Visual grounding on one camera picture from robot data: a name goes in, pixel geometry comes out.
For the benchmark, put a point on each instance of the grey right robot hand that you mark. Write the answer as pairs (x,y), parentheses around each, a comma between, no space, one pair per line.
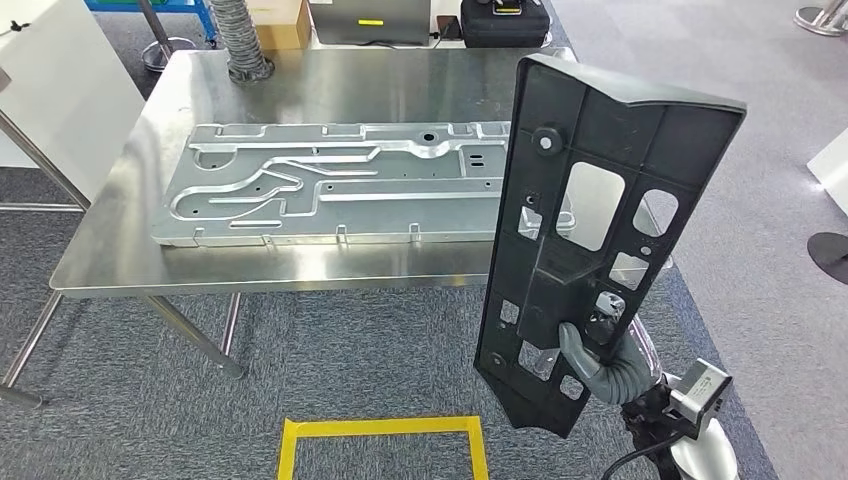
(623,384)

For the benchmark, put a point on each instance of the black plastic plate part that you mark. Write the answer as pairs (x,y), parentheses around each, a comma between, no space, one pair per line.
(616,126)

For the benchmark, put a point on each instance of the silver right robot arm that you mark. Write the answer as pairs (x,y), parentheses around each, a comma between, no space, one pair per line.
(705,457)

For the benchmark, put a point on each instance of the stainless steel workbench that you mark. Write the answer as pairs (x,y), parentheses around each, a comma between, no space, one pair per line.
(331,86)

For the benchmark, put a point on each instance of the blue metal shelf rack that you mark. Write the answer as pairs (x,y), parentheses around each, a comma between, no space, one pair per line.
(206,20)

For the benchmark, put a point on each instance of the black stanchion base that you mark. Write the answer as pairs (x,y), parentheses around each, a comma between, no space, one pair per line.
(831,255)

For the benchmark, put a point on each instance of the yellow floor tape square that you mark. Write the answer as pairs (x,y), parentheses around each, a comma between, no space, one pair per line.
(378,425)

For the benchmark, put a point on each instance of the white box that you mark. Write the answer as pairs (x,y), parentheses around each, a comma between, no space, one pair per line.
(831,172)

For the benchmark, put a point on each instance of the stamped metal panel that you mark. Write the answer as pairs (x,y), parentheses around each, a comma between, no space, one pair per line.
(331,218)

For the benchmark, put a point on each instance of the black carrying case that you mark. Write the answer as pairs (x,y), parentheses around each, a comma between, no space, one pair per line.
(503,30)

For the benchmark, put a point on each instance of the white desk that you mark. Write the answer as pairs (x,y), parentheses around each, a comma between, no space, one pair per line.
(450,44)

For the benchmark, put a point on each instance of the black phone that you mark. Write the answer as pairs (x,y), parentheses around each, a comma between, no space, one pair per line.
(449,28)

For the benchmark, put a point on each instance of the steel stanchion base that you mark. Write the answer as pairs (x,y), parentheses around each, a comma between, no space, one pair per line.
(821,20)

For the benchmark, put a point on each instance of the grey laptop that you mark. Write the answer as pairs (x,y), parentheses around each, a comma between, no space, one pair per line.
(397,30)

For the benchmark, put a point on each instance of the cardboard box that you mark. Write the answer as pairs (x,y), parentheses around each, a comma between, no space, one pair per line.
(285,33)

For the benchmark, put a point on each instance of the white cabinet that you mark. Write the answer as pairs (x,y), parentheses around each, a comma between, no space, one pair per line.
(66,99)

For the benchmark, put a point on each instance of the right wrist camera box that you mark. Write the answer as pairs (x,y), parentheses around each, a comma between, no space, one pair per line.
(702,391)

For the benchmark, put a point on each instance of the steel stanchion post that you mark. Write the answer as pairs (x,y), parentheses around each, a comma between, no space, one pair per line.
(162,56)

